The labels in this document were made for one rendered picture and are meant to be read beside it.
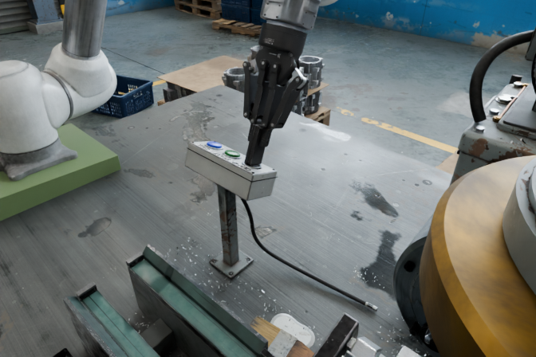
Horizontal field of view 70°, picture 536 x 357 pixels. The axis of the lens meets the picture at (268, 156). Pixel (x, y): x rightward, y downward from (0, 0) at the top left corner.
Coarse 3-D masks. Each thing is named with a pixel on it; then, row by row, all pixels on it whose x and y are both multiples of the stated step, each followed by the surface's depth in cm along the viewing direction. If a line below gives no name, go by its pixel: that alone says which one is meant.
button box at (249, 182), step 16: (192, 144) 73; (192, 160) 73; (208, 160) 71; (224, 160) 68; (240, 160) 70; (208, 176) 71; (224, 176) 68; (240, 176) 66; (256, 176) 65; (272, 176) 69; (240, 192) 66; (256, 192) 67
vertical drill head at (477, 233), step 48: (480, 192) 17; (528, 192) 14; (432, 240) 15; (480, 240) 15; (528, 240) 13; (432, 288) 15; (480, 288) 13; (528, 288) 13; (432, 336) 14; (480, 336) 12; (528, 336) 11
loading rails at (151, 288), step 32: (160, 256) 68; (96, 288) 63; (160, 288) 64; (192, 288) 62; (96, 320) 58; (160, 320) 67; (192, 320) 59; (224, 320) 58; (96, 352) 59; (128, 352) 54; (160, 352) 65; (192, 352) 63; (224, 352) 54; (256, 352) 54
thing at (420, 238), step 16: (416, 240) 47; (400, 256) 50; (416, 256) 47; (400, 272) 50; (416, 272) 48; (400, 288) 51; (416, 288) 49; (400, 304) 53; (416, 304) 50; (416, 320) 52; (416, 336) 53; (432, 352) 52
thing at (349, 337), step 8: (344, 320) 41; (352, 320) 41; (336, 328) 41; (344, 328) 41; (352, 328) 41; (328, 336) 40; (336, 336) 40; (344, 336) 40; (352, 336) 40; (328, 344) 40; (336, 344) 40; (344, 344) 40; (352, 344) 40; (320, 352) 39; (328, 352) 39; (336, 352) 39; (344, 352) 41
